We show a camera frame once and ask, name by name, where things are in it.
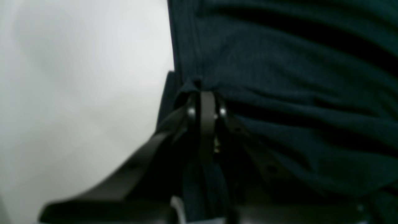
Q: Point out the dark navy t-shirt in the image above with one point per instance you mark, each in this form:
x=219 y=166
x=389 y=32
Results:
x=315 y=79

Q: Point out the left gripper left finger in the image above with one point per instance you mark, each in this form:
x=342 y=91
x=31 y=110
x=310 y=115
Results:
x=141 y=189

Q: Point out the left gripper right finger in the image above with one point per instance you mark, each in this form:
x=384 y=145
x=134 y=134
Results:
x=261 y=189

